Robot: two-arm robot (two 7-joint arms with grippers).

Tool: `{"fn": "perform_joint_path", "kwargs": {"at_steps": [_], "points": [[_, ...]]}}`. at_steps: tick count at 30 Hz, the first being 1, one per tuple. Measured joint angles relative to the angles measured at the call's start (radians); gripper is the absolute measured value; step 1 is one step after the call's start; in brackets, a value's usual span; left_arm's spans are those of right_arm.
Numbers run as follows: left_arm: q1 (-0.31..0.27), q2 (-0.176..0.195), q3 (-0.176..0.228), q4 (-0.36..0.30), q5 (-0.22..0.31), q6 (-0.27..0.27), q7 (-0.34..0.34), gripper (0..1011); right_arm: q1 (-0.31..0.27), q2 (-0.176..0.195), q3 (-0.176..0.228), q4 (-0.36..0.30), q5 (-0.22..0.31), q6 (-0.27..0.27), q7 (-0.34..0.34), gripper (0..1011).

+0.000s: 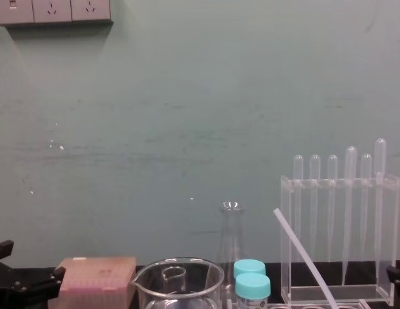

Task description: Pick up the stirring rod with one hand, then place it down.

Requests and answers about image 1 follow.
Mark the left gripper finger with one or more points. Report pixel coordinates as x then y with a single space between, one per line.
58 275
4 248

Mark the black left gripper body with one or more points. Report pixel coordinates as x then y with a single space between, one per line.
13 297

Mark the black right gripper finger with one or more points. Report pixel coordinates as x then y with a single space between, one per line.
396 278

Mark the white stirring rod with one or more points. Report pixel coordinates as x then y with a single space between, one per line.
302 251

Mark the pink pipette tip box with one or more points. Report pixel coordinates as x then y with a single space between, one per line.
96 280

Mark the clear acrylic holder with holes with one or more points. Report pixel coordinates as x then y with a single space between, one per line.
315 305

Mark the small glass beaker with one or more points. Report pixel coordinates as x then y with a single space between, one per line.
174 280

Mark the clear acrylic pipette rack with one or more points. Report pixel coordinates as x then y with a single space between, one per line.
285 225

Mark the vial with teal cap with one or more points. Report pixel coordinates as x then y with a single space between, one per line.
252 286
249 266

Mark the large glass beaker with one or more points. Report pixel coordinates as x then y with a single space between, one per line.
206 283

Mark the glass conical flask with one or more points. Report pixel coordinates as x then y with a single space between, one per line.
231 231

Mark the grey wall socket panel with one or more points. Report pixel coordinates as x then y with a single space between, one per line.
51 13

